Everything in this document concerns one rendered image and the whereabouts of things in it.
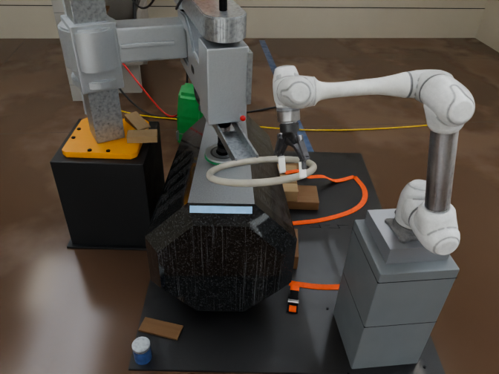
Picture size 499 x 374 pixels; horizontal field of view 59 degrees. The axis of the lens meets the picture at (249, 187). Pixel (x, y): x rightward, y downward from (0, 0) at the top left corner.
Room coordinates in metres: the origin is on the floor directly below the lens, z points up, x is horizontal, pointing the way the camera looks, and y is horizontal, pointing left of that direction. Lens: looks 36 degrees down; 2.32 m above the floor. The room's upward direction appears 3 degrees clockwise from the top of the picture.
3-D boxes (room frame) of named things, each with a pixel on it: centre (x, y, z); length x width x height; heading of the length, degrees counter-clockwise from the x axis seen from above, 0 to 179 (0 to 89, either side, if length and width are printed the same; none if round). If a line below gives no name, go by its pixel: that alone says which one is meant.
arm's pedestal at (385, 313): (1.66, -0.80, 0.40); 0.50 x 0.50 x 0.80; 8
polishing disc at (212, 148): (2.25, 0.17, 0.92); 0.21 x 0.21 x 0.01
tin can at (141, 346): (1.45, 0.57, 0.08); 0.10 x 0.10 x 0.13
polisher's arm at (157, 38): (2.72, 0.81, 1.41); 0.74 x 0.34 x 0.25; 110
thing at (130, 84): (5.52, 1.69, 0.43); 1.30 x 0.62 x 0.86; 8
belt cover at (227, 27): (2.58, 0.28, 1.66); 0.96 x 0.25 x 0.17; 19
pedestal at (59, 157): (2.65, 0.99, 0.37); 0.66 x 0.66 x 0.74; 1
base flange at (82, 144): (2.65, 0.99, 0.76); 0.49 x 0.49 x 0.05; 1
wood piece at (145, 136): (2.60, 0.74, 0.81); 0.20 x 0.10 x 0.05; 99
